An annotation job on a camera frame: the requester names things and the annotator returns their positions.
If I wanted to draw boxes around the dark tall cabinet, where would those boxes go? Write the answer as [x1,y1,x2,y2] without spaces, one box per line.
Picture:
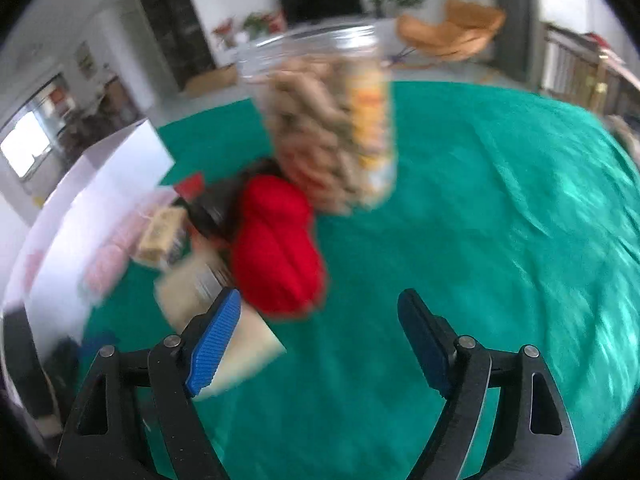
[131,0,217,93]

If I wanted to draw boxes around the white cardboard box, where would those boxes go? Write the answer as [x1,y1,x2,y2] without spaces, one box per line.
[0,119,177,426]

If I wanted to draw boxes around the wall poster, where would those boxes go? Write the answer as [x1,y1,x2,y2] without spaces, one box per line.
[75,40,96,78]

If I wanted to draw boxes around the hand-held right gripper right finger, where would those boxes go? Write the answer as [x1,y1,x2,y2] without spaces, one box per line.
[397,288,583,480]

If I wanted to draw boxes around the pink plastic packet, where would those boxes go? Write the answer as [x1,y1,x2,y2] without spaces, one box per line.
[82,207,156,306]

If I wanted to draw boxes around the small red packet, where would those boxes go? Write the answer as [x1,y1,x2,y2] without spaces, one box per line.
[174,174,206,201]

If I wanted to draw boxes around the wooden slatted bench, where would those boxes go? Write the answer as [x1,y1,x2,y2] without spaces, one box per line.
[540,20,640,121]

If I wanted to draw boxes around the white television cabinet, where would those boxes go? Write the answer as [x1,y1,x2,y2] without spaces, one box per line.
[215,17,401,66]

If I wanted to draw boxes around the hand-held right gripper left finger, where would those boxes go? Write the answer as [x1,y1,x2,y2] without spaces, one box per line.
[56,287,242,480]

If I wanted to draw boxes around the red flowers in vase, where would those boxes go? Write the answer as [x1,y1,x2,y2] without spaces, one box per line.
[212,17,236,51]

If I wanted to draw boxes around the grey curtain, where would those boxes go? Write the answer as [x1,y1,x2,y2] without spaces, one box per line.
[487,0,538,83]

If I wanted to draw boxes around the brown cardboard box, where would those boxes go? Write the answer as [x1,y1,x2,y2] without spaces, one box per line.
[182,62,240,96]

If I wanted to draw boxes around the black television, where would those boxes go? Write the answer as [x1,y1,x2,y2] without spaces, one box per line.
[276,0,363,26]

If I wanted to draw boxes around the green satin tablecloth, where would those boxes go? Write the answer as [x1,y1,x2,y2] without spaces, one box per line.
[75,80,640,480]

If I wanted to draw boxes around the red and green flower bouquet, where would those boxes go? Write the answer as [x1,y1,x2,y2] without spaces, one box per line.
[242,10,286,41]

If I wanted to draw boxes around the black bag roll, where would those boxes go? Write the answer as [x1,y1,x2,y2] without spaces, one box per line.
[187,157,281,241]

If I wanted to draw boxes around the tan small carton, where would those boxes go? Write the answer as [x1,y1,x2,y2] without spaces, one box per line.
[136,206,187,267]

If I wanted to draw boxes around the orange lounge chair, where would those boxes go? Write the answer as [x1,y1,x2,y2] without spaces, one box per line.
[396,0,507,63]

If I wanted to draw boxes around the red yarn ball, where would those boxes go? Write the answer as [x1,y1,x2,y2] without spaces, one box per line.
[231,175,327,318]

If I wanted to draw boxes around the clear plastic snack jar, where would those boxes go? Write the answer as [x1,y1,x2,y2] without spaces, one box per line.
[235,22,398,217]

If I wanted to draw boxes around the cream cloth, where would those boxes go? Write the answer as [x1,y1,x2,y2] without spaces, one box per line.
[154,247,287,403]

